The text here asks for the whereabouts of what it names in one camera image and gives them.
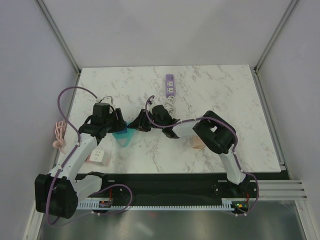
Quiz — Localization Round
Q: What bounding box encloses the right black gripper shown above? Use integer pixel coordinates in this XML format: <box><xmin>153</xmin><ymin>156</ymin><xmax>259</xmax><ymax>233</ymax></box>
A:
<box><xmin>129</xmin><ymin>109</ymin><xmax>165</xmax><ymax>132</ymax></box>

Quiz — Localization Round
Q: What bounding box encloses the teal triangular power strip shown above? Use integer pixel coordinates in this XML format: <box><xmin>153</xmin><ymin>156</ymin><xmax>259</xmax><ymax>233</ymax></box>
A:
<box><xmin>112</xmin><ymin>125</ymin><xmax>136</xmax><ymax>147</ymax></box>

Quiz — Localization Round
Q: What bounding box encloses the purple power strip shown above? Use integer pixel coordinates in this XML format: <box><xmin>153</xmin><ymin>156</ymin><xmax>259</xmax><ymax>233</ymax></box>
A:
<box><xmin>164</xmin><ymin>74</ymin><xmax>176</xmax><ymax>98</ymax></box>

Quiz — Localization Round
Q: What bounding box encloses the pink plug adapter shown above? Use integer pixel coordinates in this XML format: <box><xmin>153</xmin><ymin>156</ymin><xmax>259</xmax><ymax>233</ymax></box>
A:
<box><xmin>190</xmin><ymin>135</ymin><xmax>206</xmax><ymax>150</ymax></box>

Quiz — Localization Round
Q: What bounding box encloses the blue cube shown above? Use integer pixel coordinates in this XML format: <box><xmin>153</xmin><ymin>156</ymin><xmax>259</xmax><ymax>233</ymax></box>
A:
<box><xmin>113</xmin><ymin>122</ymin><xmax>128</xmax><ymax>135</ymax></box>

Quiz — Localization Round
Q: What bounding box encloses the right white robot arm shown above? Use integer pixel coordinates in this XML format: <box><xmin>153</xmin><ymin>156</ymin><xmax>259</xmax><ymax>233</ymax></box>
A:
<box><xmin>128</xmin><ymin>105</ymin><xmax>247</xmax><ymax>197</ymax></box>

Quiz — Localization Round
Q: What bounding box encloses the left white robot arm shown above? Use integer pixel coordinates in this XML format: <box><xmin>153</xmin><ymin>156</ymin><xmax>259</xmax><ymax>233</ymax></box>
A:
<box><xmin>34</xmin><ymin>102</ymin><xmax>127</xmax><ymax>219</ymax></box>

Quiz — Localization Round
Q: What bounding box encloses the white cube socket adapter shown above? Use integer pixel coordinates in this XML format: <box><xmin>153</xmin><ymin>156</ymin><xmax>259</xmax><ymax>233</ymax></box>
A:
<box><xmin>89</xmin><ymin>149</ymin><xmax>106</xmax><ymax>166</ymax></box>

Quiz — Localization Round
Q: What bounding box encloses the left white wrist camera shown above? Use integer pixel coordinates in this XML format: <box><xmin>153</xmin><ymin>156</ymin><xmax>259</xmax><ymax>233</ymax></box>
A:
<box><xmin>100</xmin><ymin>95</ymin><xmax>114</xmax><ymax>105</ymax></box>

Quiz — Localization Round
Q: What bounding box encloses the white coiled power cord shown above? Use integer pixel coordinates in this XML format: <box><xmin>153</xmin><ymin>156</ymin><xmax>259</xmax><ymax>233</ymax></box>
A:
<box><xmin>164</xmin><ymin>96</ymin><xmax>177</xmax><ymax>117</ymax></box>

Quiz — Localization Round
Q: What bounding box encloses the pink coiled cable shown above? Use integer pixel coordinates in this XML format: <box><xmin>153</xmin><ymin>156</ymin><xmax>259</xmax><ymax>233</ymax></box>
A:
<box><xmin>51</xmin><ymin>120</ymin><xmax>67</xmax><ymax>153</ymax></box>

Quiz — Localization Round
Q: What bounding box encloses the left aluminium frame post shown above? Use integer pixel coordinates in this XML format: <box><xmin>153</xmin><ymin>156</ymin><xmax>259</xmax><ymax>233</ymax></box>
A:
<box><xmin>34</xmin><ymin>0</ymin><xmax>81</xmax><ymax>76</ymax></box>

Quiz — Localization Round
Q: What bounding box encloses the aluminium frame post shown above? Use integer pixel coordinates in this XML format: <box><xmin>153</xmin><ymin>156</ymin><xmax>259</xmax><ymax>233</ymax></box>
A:
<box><xmin>34</xmin><ymin>0</ymin><xmax>81</xmax><ymax>76</ymax></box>
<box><xmin>253</xmin><ymin>0</ymin><xmax>300</xmax><ymax>74</ymax></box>

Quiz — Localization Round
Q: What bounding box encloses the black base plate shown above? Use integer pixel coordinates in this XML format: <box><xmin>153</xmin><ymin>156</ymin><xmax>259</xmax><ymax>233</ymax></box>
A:
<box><xmin>80</xmin><ymin>171</ymin><xmax>261</xmax><ymax>207</ymax></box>

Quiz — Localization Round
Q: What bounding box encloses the white slotted cable duct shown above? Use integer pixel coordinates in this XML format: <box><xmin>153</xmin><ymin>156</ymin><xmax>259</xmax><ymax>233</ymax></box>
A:
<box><xmin>77</xmin><ymin>198</ymin><xmax>248</xmax><ymax>211</ymax></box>

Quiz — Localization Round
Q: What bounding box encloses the right aluminium frame post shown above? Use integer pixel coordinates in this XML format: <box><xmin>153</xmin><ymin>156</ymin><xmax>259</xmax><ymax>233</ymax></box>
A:
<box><xmin>253</xmin><ymin>0</ymin><xmax>300</xmax><ymax>74</ymax></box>

